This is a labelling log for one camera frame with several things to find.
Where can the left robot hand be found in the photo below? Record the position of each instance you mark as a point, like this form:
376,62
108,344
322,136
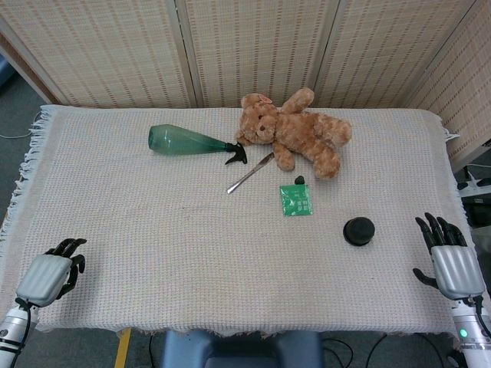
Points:
42,278

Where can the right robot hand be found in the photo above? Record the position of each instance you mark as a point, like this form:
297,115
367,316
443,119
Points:
454,264

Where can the black round lid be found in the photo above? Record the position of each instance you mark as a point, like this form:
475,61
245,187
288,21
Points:
359,231

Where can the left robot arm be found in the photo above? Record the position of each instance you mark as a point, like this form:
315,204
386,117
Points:
13,327

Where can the yellow floor tape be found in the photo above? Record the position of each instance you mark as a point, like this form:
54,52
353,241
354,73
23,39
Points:
123,347

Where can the green sachet packet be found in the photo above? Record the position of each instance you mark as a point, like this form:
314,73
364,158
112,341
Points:
295,200

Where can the small dark green clip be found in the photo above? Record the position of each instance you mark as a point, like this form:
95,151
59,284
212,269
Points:
299,179

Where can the white woven tablecloth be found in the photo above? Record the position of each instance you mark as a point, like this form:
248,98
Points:
215,230

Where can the green spray bottle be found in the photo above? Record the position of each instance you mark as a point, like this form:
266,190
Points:
188,142

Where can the brown teddy bear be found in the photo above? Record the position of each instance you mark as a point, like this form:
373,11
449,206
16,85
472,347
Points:
295,132

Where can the metal scalpel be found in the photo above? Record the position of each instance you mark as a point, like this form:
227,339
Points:
249,174

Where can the bamboo folding screen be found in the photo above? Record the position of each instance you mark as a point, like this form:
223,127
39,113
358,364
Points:
245,50

